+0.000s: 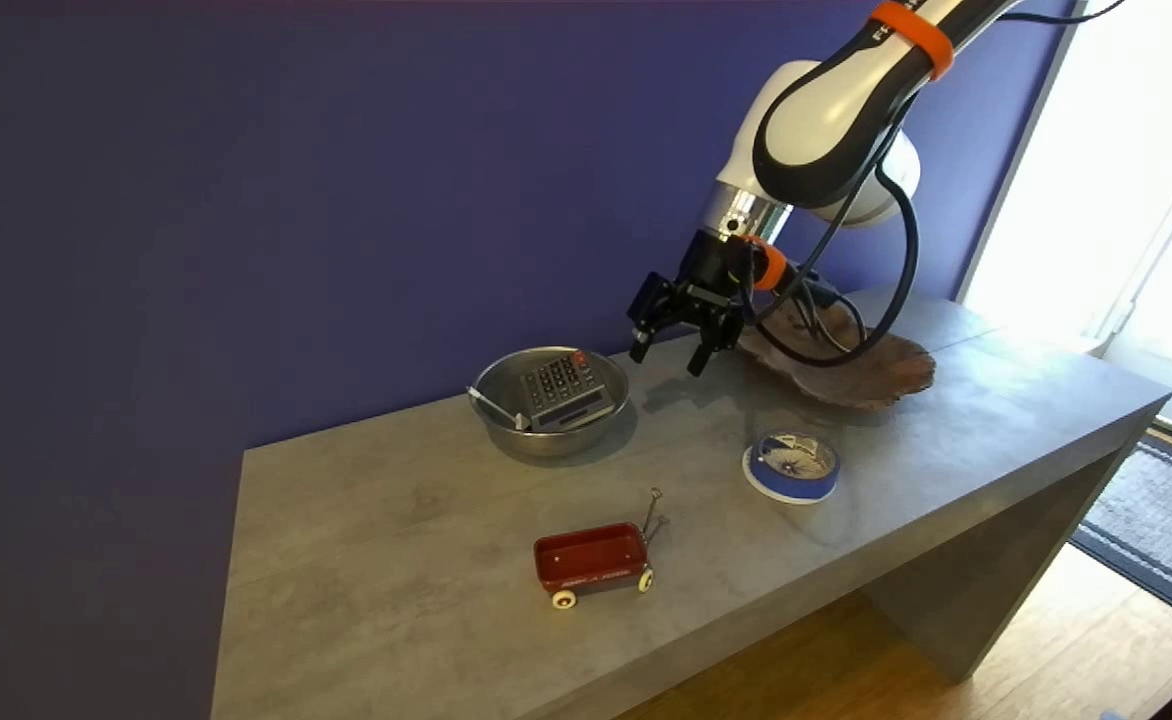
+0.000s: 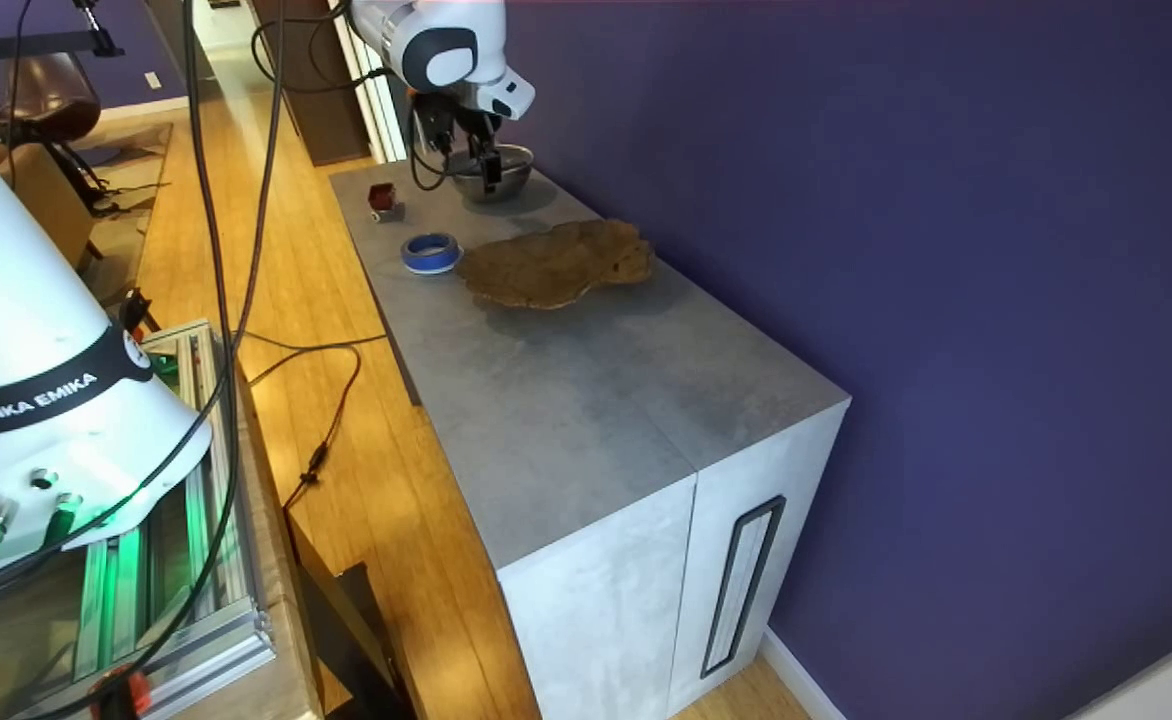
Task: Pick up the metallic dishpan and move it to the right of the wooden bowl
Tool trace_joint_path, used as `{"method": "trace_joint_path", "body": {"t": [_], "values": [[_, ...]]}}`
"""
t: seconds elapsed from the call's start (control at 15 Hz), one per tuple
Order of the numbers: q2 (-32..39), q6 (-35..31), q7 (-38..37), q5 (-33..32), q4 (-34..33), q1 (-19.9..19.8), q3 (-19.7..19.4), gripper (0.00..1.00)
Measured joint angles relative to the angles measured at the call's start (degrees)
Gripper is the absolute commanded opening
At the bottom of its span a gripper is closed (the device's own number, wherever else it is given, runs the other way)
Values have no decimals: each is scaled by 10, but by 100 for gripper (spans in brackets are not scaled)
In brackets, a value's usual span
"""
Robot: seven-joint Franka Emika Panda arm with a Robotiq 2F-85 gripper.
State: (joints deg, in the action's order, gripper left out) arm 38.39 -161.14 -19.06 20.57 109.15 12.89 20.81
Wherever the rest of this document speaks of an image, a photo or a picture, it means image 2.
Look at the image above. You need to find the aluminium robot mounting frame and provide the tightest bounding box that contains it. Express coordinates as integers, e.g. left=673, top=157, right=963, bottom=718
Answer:
left=0, top=315, right=279, bottom=720

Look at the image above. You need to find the metallic dishpan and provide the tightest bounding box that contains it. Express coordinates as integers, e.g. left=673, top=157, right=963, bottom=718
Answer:
left=444, top=142, right=544, bottom=208

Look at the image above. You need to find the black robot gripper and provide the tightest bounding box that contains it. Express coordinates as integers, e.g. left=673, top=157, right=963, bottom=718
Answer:
left=409, top=90, right=507, bottom=193

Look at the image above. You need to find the wooden tray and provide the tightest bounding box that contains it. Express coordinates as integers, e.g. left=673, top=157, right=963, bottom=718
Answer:
left=457, top=218, right=660, bottom=315

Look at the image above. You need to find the red toy wagon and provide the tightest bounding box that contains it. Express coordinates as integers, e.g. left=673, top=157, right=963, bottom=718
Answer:
left=365, top=175, right=409, bottom=226

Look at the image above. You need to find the blue and white saucer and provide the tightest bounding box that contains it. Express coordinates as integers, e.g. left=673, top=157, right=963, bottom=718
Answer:
left=400, top=233, right=463, bottom=280

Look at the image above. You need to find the long black hanging cable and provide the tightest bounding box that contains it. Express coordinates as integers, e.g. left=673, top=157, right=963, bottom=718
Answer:
left=22, top=0, right=289, bottom=720

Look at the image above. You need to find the dark brown chair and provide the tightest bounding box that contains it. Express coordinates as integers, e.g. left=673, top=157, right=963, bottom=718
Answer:
left=0, top=49, right=124, bottom=221

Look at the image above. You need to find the grey concrete-look cabinet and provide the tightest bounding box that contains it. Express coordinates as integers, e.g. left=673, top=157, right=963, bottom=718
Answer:
left=329, top=157, right=858, bottom=720

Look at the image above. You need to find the black cable on floor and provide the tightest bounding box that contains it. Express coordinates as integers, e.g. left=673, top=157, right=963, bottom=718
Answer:
left=235, top=334, right=394, bottom=517

